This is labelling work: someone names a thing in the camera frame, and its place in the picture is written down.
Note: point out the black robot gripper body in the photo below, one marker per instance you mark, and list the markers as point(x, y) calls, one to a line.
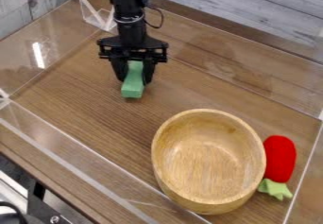
point(132, 44)

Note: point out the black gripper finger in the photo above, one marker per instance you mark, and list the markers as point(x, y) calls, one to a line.
point(148, 71)
point(120, 68)

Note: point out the green rectangular block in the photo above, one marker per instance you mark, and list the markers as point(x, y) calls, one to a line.
point(132, 86)

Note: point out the brown wooden bowl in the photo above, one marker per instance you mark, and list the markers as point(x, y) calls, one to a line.
point(208, 160)

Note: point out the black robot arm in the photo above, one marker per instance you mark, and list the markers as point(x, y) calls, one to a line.
point(129, 11)

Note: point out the red plush strawberry toy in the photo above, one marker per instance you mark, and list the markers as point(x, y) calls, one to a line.
point(280, 160)

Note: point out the clear acrylic corner bracket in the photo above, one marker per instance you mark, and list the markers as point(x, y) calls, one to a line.
point(99, 18)

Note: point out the black metal table bracket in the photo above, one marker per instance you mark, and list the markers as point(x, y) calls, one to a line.
point(38, 209)

